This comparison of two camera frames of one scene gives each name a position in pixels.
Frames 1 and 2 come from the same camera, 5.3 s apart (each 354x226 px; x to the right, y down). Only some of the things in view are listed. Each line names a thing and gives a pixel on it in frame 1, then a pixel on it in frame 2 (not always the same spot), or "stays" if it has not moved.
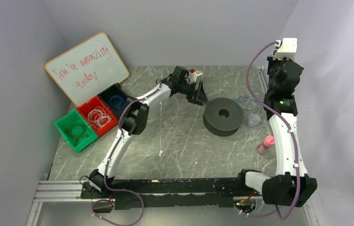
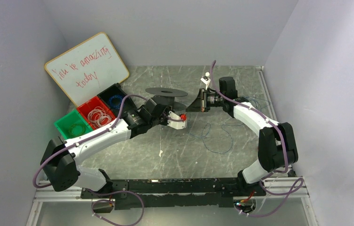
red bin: x=100 y=117 stays
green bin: x=76 y=130 stays
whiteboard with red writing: x=86 y=68 stays
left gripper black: x=195 y=92 -> x=163 y=113
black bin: x=117 y=99 stays
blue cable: x=252 y=103 -> x=227 y=133
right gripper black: x=280 y=64 -> x=201 y=100
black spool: x=222 y=117 -> x=167 y=96
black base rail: x=210 y=192 stays
